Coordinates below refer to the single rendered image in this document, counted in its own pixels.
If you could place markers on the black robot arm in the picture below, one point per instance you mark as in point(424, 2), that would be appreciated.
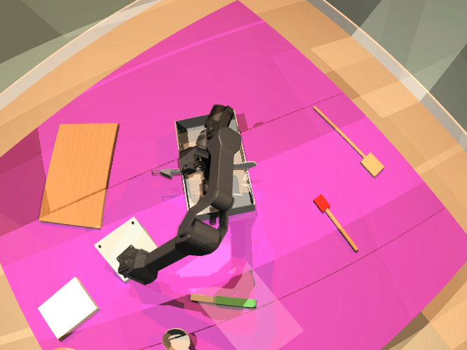
point(217, 143)

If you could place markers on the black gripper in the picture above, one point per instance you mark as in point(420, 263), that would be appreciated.
point(206, 173)

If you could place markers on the orange wooden board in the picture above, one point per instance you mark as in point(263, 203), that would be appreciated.
point(77, 180)

